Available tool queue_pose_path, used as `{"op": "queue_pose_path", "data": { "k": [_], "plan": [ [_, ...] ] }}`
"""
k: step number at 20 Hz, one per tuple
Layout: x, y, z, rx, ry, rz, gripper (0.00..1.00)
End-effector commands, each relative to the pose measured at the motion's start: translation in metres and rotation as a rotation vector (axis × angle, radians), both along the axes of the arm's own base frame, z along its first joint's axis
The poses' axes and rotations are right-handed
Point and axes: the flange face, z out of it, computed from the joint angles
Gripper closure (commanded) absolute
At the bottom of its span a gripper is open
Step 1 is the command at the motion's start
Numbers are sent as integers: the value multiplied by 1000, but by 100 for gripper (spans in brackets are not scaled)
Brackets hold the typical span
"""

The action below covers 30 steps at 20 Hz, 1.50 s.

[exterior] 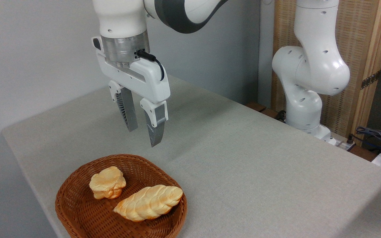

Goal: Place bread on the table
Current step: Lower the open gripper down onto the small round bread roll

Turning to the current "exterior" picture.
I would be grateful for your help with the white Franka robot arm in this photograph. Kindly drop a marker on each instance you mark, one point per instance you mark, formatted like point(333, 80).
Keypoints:
point(319, 66)

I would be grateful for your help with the small round bread roll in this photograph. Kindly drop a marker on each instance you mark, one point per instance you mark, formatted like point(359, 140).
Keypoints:
point(107, 183)

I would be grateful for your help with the black screen hinge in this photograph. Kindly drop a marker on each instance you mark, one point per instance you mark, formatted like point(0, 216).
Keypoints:
point(370, 80)

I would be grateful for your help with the long braided bread loaf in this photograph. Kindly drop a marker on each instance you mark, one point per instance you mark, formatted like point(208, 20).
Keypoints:
point(149, 203)

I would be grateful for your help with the wooden rattan folding screen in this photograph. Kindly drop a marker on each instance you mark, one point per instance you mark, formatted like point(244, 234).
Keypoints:
point(352, 33)

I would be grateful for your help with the brown wicker basket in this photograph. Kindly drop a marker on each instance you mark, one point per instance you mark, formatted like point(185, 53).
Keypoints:
point(78, 211)

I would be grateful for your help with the brown wooden board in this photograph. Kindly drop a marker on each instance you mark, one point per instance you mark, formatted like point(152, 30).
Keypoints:
point(260, 107)

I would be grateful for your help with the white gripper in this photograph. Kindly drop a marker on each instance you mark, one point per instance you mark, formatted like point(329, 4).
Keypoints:
point(150, 79)

